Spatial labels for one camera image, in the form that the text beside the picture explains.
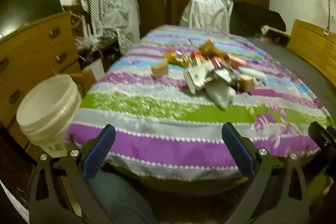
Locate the black flat television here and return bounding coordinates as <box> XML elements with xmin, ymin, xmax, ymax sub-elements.
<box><xmin>0</xmin><ymin>0</ymin><xmax>63</xmax><ymax>35</ymax></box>

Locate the pink packet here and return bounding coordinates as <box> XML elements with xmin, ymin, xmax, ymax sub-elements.
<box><xmin>227</xmin><ymin>53</ymin><xmax>248</xmax><ymax>67</ymax></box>

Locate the white plastic bag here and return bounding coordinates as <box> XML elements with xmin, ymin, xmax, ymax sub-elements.
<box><xmin>205</xmin><ymin>80</ymin><xmax>237</xmax><ymax>110</ymax></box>

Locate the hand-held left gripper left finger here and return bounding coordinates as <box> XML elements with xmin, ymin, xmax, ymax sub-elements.
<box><xmin>28</xmin><ymin>124</ymin><xmax>116</xmax><ymax>224</ymax></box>

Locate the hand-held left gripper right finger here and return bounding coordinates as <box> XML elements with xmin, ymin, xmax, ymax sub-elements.
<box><xmin>222</xmin><ymin>122</ymin><xmax>310</xmax><ymax>224</ymax></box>

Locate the white plastic bucket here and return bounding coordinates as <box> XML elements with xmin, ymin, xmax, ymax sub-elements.
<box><xmin>16</xmin><ymin>74</ymin><xmax>83</xmax><ymax>159</ymax></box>

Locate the black cloth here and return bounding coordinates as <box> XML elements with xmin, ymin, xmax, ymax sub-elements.
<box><xmin>230</xmin><ymin>1</ymin><xmax>286</xmax><ymax>35</ymax></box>

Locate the brown snack packet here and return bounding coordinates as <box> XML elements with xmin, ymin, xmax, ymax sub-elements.
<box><xmin>198</xmin><ymin>40</ymin><xmax>229</xmax><ymax>59</ymax></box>

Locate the light wooden cabinet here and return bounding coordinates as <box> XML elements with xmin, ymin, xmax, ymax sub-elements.
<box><xmin>287</xmin><ymin>19</ymin><xmax>336</xmax><ymax>77</ymax></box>

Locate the dark wooden side table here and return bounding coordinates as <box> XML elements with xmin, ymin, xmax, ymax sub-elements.
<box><xmin>76</xmin><ymin>38</ymin><xmax>121</xmax><ymax>72</ymax></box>

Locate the grey bed sheet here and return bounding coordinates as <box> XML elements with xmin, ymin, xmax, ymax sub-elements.
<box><xmin>252</xmin><ymin>35</ymin><xmax>336</xmax><ymax>114</ymax></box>

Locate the white carton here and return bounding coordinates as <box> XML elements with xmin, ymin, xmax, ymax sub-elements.
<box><xmin>183</xmin><ymin>60</ymin><xmax>218</xmax><ymax>94</ymax></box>

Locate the wooden chest of drawers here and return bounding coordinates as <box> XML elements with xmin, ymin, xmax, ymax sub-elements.
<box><xmin>0</xmin><ymin>11</ymin><xmax>84</xmax><ymax>151</ymax></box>

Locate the tan cardboard box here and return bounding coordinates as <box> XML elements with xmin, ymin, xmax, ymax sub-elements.
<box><xmin>151</xmin><ymin>63</ymin><xmax>168</xmax><ymax>79</ymax></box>
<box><xmin>238</xmin><ymin>74</ymin><xmax>255</xmax><ymax>93</ymax></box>

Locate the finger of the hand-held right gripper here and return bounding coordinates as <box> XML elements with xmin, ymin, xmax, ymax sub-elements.
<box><xmin>308</xmin><ymin>121</ymin><xmax>336</xmax><ymax>175</ymax></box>

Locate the white tube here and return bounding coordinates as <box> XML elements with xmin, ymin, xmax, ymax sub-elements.
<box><xmin>240</xmin><ymin>67</ymin><xmax>267</xmax><ymax>83</ymax></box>

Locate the person's jeans leg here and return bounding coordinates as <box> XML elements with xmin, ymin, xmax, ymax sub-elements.
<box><xmin>87</xmin><ymin>169</ymin><xmax>158</xmax><ymax>224</ymax></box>

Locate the orange foil wrapper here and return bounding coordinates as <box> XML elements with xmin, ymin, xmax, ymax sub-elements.
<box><xmin>164</xmin><ymin>49</ymin><xmax>191</xmax><ymax>67</ymax></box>

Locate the red packet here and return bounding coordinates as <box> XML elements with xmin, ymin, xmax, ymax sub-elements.
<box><xmin>211</xmin><ymin>56</ymin><xmax>231</xmax><ymax>69</ymax></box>

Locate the striped floral blanket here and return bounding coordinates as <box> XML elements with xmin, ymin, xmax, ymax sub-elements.
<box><xmin>66</xmin><ymin>25</ymin><xmax>335</xmax><ymax>188</ymax></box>

